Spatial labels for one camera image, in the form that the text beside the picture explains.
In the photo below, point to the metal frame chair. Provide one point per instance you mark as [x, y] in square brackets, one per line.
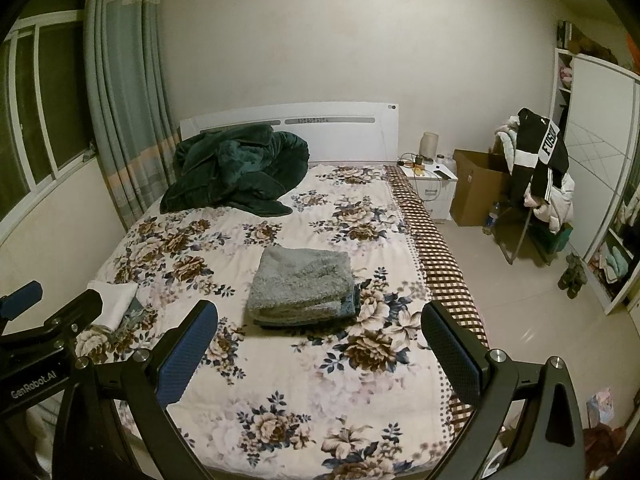
[520, 236]

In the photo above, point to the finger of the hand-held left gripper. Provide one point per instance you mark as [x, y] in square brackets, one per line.
[20, 297]
[80, 310]

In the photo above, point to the white nightstand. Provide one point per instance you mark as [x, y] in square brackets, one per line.
[430, 195]

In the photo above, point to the plastic drink bottle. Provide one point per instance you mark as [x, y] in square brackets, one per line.
[491, 220]

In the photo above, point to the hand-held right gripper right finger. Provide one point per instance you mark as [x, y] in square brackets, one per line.
[450, 355]

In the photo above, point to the white fluffy garment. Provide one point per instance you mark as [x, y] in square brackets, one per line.
[506, 140]

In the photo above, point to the grey fluffy blanket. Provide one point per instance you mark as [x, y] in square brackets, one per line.
[300, 280]

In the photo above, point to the floral bed blanket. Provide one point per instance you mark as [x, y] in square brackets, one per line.
[300, 390]

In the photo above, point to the black and white jacket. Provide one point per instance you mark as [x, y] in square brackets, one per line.
[550, 160]

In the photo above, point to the white folded cloth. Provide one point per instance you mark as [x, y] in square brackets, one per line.
[112, 300]

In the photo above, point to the white bed headboard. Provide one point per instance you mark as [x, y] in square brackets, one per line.
[340, 140]

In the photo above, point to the white plastic bottle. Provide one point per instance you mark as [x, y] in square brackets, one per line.
[450, 165]

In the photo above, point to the dark red cloth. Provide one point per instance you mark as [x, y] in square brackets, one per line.
[602, 447]

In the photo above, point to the white wardrobe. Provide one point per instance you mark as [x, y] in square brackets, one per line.
[595, 135]

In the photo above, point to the dark green shoe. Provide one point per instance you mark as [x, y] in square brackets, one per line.
[577, 280]
[565, 275]

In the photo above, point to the pile of clothes in wardrobe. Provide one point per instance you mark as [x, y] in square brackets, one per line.
[617, 255]

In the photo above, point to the grey-green curtain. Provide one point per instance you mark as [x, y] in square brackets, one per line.
[125, 85]

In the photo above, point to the dark green blanket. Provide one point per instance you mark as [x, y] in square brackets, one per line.
[230, 175]

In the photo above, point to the pastel printed box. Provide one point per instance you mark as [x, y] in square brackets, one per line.
[599, 407]

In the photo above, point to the green plastic crate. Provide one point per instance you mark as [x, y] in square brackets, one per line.
[557, 242]

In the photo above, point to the white frame window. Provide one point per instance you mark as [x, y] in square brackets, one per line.
[45, 110]

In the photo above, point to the brown checkered bed sheet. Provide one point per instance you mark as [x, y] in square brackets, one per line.
[440, 260]

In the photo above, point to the beige table lamp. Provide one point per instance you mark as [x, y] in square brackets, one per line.
[430, 146]

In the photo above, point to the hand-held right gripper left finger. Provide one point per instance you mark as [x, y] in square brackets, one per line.
[187, 355]

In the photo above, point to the cardboard box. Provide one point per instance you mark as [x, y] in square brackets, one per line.
[475, 190]

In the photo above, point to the grey-blue cloth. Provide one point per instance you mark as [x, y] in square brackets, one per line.
[132, 314]

